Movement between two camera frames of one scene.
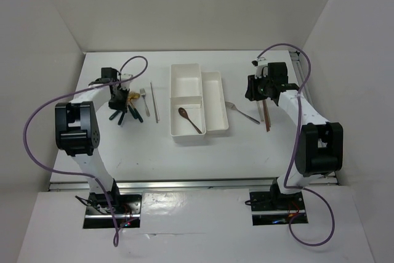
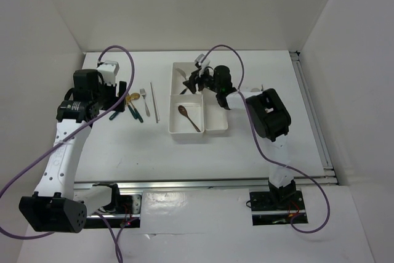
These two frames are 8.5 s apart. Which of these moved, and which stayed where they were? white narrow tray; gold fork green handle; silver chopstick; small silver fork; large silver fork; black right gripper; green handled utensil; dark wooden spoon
Moved: green handled utensil; black right gripper; gold fork green handle; large silver fork
Stayed: small silver fork; silver chopstick; white narrow tray; dark wooden spoon
